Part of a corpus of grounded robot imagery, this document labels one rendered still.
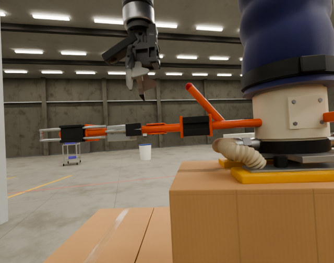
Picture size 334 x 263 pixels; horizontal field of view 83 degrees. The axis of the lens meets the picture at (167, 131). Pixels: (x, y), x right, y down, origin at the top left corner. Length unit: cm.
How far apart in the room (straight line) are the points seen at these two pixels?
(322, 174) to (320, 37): 29
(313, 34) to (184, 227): 49
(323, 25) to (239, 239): 49
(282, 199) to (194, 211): 16
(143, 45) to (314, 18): 40
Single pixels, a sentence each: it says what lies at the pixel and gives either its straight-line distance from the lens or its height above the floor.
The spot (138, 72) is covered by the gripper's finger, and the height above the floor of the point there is 122.
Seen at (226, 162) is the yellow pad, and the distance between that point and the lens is 61.
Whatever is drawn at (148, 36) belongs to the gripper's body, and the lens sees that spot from 59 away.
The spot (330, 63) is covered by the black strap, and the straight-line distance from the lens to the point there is 56.
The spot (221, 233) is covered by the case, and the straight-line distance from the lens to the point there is 42.
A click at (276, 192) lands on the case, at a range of 42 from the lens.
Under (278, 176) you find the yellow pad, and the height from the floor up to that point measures 96.
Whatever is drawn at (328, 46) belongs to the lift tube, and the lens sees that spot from 59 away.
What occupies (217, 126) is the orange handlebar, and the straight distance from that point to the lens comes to 52.
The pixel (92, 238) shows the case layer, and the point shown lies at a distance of 119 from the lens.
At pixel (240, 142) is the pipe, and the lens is 55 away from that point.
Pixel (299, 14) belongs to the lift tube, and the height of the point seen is 131.
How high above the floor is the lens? 105
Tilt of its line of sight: 1 degrees up
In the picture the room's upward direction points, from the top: 3 degrees counter-clockwise
